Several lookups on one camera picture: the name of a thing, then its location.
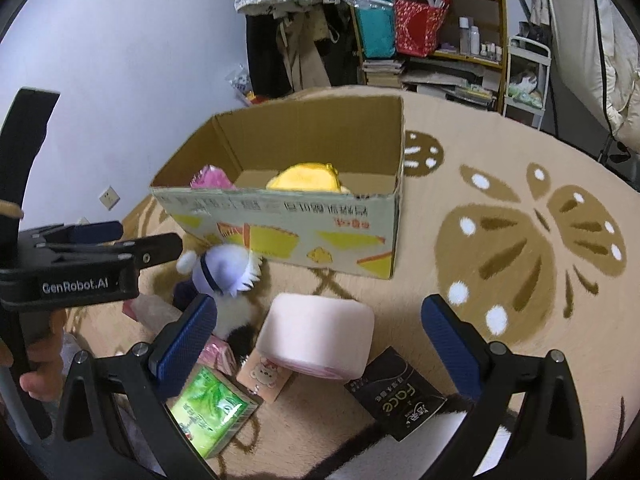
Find yellow plush toy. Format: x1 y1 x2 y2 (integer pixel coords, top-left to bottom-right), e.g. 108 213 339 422
265 161 352 195

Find printed cardboard box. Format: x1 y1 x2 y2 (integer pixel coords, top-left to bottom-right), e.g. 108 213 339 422
150 95 406 281

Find stack of books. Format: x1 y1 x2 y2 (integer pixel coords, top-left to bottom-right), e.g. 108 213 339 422
361 58 407 88

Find person's left hand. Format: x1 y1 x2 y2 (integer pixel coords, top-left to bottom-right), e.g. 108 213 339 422
0 307 68 401

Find pink soft roll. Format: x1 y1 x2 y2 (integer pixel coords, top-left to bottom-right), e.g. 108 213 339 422
256 292 376 380

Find wooden shelf unit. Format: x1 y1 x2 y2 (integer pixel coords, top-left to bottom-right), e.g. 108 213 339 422
340 0 508 113

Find black and white fluffy plush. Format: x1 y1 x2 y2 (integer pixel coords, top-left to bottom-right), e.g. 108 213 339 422
212 297 266 361

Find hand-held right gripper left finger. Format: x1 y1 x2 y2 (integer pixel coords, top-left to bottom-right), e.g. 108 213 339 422
50 294 221 480

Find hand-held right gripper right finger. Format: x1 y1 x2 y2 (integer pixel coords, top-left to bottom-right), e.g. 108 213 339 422
415 294 587 480

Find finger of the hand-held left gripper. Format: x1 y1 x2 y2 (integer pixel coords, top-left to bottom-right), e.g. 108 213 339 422
67 220 124 245
114 232 184 271

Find pale pink tissue pack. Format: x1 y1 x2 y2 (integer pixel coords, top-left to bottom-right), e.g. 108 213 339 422
124 295 183 341

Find green tissue pack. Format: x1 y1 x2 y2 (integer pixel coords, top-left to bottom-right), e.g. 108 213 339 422
167 364 263 460

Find beige coat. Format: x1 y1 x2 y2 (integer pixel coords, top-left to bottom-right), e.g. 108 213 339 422
275 10 333 96

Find black bag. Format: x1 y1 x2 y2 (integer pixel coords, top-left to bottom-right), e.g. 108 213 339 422
320 2 361 88

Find teal bag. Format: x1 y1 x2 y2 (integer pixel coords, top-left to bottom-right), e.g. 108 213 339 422
351 0 398 59

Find white-haired plush doll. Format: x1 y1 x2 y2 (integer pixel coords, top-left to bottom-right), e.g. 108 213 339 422
172 244 264 321

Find black tissue pack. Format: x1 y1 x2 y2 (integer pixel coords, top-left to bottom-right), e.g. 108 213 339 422
343 346 448 442

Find pile of papers and magazines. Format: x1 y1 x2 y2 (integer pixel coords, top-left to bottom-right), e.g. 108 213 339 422
400 57 501 108

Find white utility cart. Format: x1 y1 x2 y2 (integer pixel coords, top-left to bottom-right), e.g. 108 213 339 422
502 35 552 133

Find pink patterned packet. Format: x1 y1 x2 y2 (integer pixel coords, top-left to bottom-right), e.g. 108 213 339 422
189 164 240 191

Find plastic bag of toys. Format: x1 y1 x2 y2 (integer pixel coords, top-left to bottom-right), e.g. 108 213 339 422
225 62 261 106

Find black coat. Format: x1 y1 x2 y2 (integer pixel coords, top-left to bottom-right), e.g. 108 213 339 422
245 12 296 98

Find peach bear-print tissue pack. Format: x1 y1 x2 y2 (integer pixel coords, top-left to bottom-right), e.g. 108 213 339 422
236 349 297 405

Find red patterned bag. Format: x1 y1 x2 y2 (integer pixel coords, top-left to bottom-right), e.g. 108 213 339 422
393 0 451 58

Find beige flower-patterned blanket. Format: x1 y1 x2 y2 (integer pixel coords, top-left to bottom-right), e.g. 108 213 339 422
65 85 640 480

